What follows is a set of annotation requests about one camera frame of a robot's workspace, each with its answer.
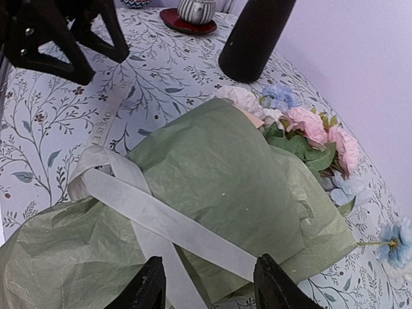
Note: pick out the floral patterned table mat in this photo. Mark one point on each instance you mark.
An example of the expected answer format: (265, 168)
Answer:
(47, 120)

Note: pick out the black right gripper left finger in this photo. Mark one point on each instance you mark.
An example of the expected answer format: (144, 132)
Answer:
(146, 290)

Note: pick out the green paper flower bouquet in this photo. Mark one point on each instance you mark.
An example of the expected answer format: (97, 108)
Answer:
(213, 166)

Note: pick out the black tall vase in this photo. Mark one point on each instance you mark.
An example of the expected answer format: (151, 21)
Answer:
(253, 38)

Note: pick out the red patterned bowl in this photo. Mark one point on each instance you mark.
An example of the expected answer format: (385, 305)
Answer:
(135, 4)

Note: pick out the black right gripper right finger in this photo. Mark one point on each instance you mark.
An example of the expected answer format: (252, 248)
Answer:
(274, 289)

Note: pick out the black white striped cup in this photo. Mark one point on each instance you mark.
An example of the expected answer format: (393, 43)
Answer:
(196, 12)

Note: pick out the white printed ribbon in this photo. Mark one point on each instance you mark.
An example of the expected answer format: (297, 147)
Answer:
(200, 266)

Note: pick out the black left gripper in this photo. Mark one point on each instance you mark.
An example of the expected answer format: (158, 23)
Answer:
(41, 36)

